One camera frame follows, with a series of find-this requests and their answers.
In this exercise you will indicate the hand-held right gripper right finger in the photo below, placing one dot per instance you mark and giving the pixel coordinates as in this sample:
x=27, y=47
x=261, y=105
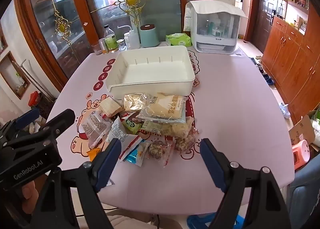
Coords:
x=212, y=166

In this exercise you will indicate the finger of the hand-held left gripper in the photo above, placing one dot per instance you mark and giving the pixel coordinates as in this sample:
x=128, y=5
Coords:
x=58, y=120
x=26, y=116

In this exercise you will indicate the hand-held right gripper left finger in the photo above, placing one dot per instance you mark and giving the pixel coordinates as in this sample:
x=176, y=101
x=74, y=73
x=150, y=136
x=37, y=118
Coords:
x=107, y=165

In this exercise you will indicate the orange snack packet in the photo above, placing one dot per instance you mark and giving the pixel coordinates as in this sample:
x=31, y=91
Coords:
x=92, y=154

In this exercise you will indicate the blue snack packet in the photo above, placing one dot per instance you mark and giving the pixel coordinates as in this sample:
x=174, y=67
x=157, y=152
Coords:
x=133, y=157

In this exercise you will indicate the white packet with red edge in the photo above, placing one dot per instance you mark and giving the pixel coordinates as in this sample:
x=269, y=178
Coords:
x=118, y=132

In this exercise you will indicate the clear nut bar packet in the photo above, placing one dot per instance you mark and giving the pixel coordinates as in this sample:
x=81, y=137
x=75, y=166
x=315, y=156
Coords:
x=157, y=150
x=185, y=141

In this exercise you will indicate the clear packet with red edge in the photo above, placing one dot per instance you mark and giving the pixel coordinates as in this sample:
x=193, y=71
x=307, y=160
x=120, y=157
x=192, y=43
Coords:
x=96, y=125

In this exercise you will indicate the small light green packet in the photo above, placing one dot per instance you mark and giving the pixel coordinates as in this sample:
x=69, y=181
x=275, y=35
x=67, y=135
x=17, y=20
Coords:
x=131, y=125

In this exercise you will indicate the clear noodle block packet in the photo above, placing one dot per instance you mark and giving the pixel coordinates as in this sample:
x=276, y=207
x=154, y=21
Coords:
x=177, y=129

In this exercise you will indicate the sandwich bread packet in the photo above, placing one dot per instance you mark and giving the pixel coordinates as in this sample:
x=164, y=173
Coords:
x=110, y=106

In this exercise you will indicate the green and white packet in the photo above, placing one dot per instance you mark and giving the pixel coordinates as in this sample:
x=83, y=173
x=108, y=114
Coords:
x=151, y=127

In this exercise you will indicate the clear bread packet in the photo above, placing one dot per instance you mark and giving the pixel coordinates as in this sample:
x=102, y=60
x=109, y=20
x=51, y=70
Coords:
x=135, y=101

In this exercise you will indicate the white plastic bin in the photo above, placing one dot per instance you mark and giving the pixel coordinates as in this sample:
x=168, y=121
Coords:
x=155, y=71

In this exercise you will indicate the person's left hand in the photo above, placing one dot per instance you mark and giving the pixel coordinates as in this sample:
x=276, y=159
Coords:
x=28, y=191

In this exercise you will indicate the red plastic object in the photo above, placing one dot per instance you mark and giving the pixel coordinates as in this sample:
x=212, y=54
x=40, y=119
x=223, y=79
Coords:
x=33, y=97

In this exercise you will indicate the blue plastic stool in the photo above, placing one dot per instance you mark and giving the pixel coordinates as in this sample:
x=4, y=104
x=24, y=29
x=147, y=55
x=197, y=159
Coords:
x=200, y=221

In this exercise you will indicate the pink printed tablecloth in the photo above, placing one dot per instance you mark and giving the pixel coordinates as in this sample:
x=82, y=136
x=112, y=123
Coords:
x=237, y=106

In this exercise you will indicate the drinking glass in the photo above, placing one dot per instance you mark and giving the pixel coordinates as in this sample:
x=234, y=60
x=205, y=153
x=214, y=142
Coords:
x=96, y=49

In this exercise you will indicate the metal can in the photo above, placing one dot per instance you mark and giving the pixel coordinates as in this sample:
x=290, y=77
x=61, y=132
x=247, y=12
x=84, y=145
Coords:
x=102, y=45

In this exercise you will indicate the pink plastic stool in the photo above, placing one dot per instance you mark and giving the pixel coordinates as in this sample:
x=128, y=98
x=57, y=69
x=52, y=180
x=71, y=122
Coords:
x=301, y=152

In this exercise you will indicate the plastic bottle with green label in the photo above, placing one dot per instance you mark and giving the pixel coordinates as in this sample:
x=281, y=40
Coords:
x=110, y=40

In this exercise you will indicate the cardboard box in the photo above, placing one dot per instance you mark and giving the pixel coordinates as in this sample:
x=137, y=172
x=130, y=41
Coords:
x=301, y=129

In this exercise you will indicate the blue chair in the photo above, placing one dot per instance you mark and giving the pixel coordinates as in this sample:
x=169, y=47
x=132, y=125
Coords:
x=305, y=194

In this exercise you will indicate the small glass jar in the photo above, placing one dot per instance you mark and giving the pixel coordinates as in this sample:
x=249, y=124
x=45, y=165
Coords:
x=121, y=44

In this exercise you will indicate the wooden framed glass door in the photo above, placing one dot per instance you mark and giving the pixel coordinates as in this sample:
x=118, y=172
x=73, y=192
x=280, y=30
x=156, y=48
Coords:
x=42, y=19

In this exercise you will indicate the blue shoe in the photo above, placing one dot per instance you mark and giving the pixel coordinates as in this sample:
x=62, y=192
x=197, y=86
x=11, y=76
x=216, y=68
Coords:
x=268, y=80

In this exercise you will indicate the small white bottle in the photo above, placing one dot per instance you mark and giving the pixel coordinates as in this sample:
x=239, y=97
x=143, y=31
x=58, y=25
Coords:
x=127, y=40

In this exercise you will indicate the white squeeze bottle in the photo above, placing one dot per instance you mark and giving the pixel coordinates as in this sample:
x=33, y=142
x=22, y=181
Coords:
x=135, y=39

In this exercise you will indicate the mint green appliance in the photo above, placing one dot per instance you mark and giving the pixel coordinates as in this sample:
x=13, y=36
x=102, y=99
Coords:
x=149, y=35

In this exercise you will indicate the white sterilizer cabinet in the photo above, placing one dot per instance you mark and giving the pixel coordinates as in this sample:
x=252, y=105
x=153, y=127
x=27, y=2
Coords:
x=215, y=36

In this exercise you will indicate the green tissue pack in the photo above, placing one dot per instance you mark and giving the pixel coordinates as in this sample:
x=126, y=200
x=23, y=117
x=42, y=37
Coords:
x=178, y=40

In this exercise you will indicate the frosted glass door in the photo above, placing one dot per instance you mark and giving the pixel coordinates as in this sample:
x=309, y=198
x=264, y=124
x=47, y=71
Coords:
x=160, y=6

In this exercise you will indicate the dark brown door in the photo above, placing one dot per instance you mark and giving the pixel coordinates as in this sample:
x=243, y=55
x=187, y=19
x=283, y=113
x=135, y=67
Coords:
x=262, y=6

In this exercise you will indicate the wooden wall cabinet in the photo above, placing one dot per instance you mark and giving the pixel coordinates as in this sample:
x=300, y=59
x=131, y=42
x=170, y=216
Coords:
x=287, y=56

